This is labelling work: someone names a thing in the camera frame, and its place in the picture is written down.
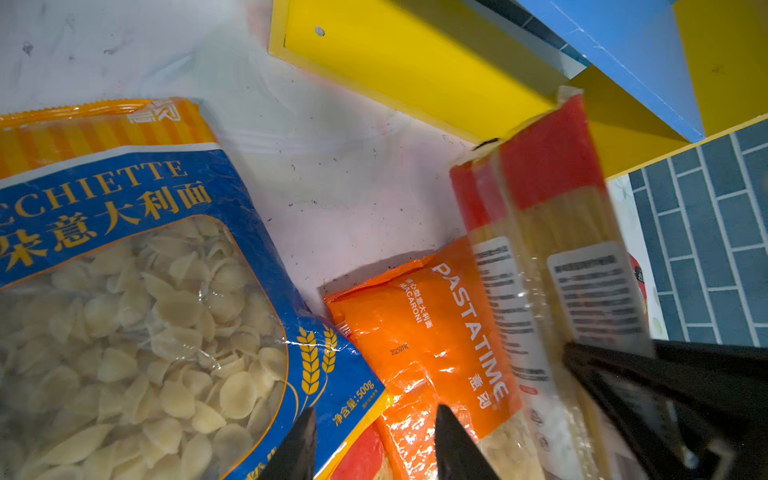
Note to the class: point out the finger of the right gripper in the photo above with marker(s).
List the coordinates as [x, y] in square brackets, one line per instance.
[719, 395]

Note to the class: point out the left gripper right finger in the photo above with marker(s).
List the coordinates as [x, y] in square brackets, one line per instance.
[458, 457]

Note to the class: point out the orange Pastatime macaroni bag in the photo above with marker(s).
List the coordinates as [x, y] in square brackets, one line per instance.
[426, 330]

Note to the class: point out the blue orecchiette pasta bag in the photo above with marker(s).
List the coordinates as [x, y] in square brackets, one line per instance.
[149, 329]

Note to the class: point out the red spaghetti pack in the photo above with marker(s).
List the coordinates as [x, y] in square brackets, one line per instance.
[639, 276]
[556, 270]

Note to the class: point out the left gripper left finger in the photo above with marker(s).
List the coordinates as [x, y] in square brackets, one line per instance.
[295, 458]

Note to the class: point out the red fusilli bag centre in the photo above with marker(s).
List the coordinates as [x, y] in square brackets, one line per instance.
[366, 459]

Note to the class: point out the yellow shelf with coloured boards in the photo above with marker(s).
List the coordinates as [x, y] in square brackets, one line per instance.
[659, 76]

